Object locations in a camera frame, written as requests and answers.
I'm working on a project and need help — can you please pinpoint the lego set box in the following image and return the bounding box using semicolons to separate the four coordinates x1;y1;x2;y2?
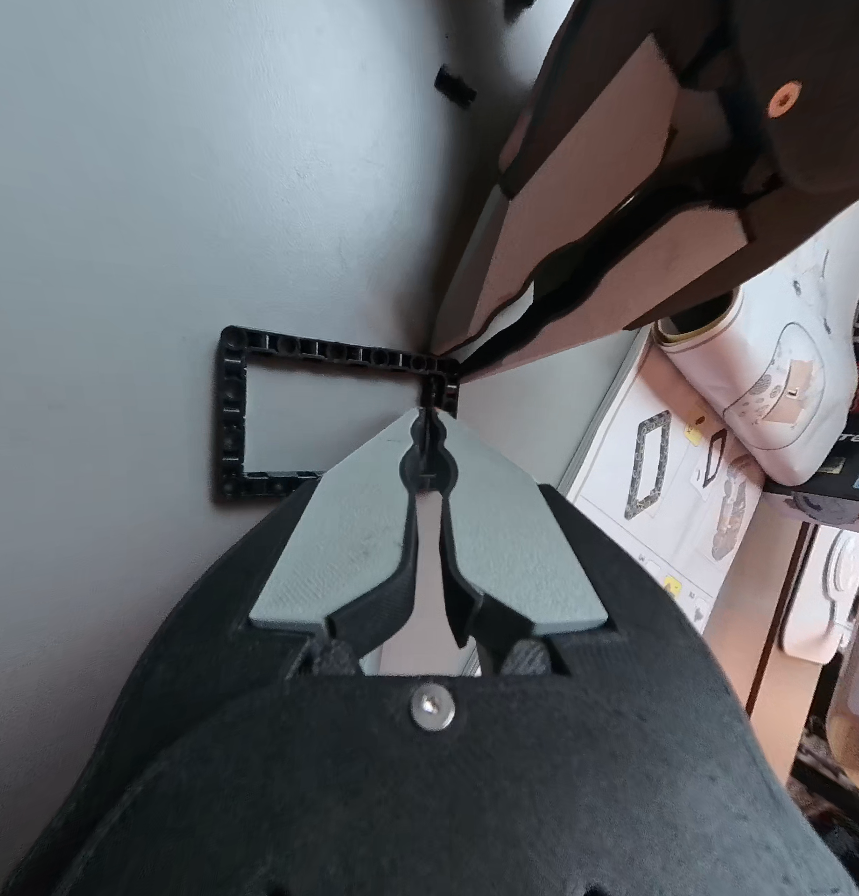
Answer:
764;255;859;536

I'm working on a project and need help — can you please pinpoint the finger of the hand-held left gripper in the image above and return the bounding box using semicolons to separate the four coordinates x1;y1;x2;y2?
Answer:
431;34;685;358
461;203;747;385

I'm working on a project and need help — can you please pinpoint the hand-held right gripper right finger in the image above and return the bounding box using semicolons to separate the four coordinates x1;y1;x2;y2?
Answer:
431;409;610;672

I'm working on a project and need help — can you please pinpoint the lego instruction booklet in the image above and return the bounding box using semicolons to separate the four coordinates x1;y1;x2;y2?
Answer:
556;231;859;631

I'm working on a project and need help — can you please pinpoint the black rectangular lego frame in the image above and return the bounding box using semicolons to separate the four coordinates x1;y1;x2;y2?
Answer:
214;325;467;503

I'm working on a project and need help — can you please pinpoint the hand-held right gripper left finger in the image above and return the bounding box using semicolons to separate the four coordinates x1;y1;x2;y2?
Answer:
247;406;427;664

